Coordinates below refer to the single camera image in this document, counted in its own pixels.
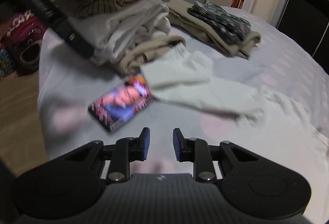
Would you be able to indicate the beige folded trousers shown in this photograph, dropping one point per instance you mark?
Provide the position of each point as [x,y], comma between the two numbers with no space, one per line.
[179,17]

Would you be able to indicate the black sliding wardrobe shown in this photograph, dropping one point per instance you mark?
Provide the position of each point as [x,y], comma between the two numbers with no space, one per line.
[306,22]

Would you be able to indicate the grey polka dot bedsheet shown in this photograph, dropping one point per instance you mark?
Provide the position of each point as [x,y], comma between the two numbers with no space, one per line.
[69,83]

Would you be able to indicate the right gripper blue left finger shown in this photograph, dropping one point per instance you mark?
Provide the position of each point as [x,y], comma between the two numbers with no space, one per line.
[125,151]

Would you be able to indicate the pile of folded clothes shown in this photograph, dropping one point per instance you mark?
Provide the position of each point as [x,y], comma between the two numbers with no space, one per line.
[125,34]

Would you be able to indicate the pink printed bag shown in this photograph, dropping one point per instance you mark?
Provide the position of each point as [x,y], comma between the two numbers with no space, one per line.
[21,44]

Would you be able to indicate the smartphone with lit screen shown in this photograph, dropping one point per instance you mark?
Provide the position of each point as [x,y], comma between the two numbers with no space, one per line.
[122,103]

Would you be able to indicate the black sleeved left forearm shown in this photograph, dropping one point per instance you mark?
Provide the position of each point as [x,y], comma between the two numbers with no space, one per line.
[55,19]

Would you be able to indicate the white t-shirt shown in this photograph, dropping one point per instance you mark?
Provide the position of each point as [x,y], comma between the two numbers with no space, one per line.
[189,96]

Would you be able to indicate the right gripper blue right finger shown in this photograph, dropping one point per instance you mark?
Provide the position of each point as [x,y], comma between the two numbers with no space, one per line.
[196,151]

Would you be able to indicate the black patterned folded garment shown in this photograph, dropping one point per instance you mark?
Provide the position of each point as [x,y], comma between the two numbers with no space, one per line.
[232,29]

